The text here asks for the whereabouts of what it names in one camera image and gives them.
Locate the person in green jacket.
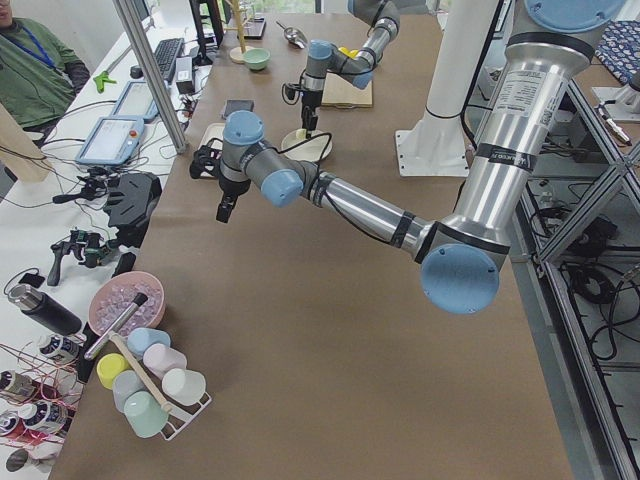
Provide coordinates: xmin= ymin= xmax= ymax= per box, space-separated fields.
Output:
xmin=1 ymin=1 xmax=90 ymax=142

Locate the black keyboard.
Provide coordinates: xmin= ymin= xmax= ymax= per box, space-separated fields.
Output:
xmin=154 ymin=38 xmax=184 ymax=83

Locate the white cup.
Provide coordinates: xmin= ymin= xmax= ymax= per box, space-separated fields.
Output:
xmin=162 ymin=368 xmax=206 ymax=406

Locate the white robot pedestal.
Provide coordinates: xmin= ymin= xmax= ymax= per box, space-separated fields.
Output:
xmin=396 ymin=0 xmax=501 ymax=177

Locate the pink cup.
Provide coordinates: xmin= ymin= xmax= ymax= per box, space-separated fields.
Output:
xmin=142 ymin=343 xmax=187 ymax=380

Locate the round cream plate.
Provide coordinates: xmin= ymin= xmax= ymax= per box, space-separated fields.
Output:
xmin=280 ymin=129 xmax=332 ymax=163

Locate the pink bowl with ice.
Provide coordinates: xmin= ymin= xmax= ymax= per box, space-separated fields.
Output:
xmin=88 ymin=271 xmax=166 ymax=336

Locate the metal scoop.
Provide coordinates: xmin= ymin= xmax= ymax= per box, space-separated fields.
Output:
xmin=276 ymin=20 xmax=308 ymax=49

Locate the grey folded cloth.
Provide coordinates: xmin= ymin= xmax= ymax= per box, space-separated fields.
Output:
xmin=221 ymin=99 xmax=254 ymax=120

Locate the cream rectangular tray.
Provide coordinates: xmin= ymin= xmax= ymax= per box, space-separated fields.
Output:
xmin=189 ymin=123 xmax=225 ymax=179

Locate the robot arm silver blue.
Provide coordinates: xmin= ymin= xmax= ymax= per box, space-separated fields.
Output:
xmin=299 ymin=0 xmax=400 ymax=138
xmin=216 ymin=1 xmax=621 ymax=314

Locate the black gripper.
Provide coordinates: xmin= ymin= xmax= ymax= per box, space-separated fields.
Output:
xmin=301 ymin=90 xmax=323 ymax=138
xmin=216 ymin=175 xmax=250 ymax=223

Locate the wooden cutting board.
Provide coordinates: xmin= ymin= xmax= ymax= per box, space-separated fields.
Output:
xmin=321 ymin=74 xmax=373 ymax=108

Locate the white cup rack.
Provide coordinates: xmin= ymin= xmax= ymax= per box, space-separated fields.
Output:
xmin=110 ymin=334 xmax=213 ymax=441

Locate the black stand device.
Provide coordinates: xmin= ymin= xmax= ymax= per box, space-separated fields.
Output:
xmin=103 ymin=172 xmax=162 ymax=247

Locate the teach pendant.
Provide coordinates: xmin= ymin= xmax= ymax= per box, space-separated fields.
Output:
xmin=75 ymin=116 xmax=145 ymax=166
xmin=111 ymin=80 xmax=159 ymax=123

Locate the black thermos bottle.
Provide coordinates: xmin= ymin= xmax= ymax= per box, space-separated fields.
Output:
xmin=7 ymin=283 xmax=82 ymax=336

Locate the green bowl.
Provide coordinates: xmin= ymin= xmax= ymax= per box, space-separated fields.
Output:
xmin=243 ymin=48 xmax=271 ymax=72

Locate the grey cup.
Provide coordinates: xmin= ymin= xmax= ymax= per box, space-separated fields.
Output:
xmin=112 ymin=370 xmax=146 ymax=413

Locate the yellow cup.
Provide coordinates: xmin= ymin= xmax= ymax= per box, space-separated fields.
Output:
xmin=96 ymin=353 xmax=131 ymax=390

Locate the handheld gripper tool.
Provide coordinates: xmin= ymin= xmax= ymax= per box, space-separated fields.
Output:
xmin=46 ymin=229 xmax=119 ymax=286

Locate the metal muddler tool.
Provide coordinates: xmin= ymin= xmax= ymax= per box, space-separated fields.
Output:
xmin=84 ymin=292 xmax=148 ymax=361

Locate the far teach pendant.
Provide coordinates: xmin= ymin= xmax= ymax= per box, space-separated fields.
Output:
xmin=111 ymin=80 xmax=159 ymax=123

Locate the blue cup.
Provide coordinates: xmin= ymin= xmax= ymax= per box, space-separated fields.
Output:
xmin=127 ymin=327 xmax=171 ymax=358

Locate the mint green cup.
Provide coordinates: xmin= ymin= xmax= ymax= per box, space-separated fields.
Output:
xmin=124 ymin=391 xmax=169 ymax=438

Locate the near teach pendant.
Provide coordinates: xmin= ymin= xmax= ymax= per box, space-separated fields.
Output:
xmin=75 ymin=116 xmax=145 ymax=166

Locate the aluminium frame post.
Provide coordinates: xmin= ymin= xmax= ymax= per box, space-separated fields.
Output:
xmin=113 ymin=0 xmax=187 ymax=154

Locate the green clamp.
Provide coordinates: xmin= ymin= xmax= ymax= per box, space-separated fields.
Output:
xmin=93 ymin=70 xmax=117 ymax=94

